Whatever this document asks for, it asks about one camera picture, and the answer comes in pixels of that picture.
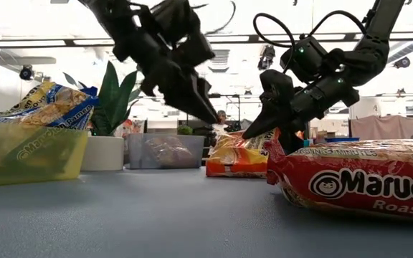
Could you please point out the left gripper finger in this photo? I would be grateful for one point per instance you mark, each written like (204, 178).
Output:
(208, 96)
(190, 96)

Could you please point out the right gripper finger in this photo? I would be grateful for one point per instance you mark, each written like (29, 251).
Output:
(292, 141)
(271, 122)

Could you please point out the orange chicken noodle pack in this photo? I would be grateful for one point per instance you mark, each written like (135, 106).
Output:
(235, 157)

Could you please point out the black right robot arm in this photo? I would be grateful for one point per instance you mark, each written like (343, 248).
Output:
(382, 21)

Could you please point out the person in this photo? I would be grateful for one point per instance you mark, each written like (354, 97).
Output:
(222, 116)

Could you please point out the small distant green plant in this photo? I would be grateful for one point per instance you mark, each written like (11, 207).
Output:
(185, 130)

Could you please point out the white cabinet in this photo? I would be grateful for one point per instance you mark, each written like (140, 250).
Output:
(364, 109)

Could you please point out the green plant in white pot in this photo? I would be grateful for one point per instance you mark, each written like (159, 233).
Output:
(113, 100)

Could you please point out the red and white sign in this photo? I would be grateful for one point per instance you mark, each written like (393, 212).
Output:
(133, 127)

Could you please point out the black ceiling spotlight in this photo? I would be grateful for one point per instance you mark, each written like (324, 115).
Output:
(402, 62)
(266, 58)
(26, 72)

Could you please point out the pink hanging cloth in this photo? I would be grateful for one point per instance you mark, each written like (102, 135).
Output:
(385, 127)

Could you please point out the grey translucent plastic bin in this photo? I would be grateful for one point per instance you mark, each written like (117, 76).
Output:
(138, 154)

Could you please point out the grey-blue table mat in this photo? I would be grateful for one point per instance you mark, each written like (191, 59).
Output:
(156, 222)

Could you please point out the yellow translucent plastic bin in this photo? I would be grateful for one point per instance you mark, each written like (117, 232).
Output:
(48, 168)

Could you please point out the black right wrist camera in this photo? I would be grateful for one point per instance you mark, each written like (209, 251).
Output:
(276, 86)

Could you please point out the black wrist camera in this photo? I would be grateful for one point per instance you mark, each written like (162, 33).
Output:
(276, 86)
(185, 32)

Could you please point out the silver ceiling air duct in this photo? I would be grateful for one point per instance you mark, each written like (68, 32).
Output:
(221, 61)

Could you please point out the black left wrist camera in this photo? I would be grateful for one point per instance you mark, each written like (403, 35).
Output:
(185, 32)

